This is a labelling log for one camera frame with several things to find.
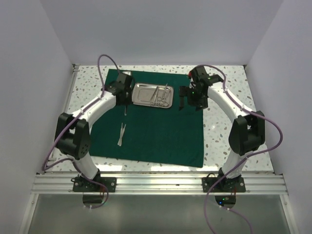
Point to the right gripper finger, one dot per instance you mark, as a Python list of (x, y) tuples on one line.
[(181, 103), (184, 91)]

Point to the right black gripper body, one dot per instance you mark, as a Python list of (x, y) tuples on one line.
[(195, 99)]

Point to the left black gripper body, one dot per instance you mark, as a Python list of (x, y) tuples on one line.
[(128, 89)]

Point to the green surgical cloth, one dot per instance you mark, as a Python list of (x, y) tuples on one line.
[(152, 134)]

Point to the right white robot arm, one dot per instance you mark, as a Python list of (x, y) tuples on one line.
[(248, 128)]

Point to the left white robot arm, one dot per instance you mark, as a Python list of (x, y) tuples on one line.
[(73, 131)]

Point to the steel surgical scissors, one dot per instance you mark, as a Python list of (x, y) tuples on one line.
[(161, 101)]

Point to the steel instrument tray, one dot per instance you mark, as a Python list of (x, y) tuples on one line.
[(143, 92)]

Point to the steel forceps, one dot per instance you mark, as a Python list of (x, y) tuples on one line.
[(154, 97)]

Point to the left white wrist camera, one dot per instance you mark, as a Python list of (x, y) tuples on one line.
[(126, 72)]

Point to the aluminium mounting rail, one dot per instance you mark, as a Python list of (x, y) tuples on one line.
[(165, 183)]

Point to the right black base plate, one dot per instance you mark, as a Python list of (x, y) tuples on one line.
[(235, 185)]

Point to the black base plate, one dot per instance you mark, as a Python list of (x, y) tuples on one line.
[(107, 184), (235, 185)]

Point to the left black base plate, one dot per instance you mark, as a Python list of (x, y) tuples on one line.
[(107, 184)]

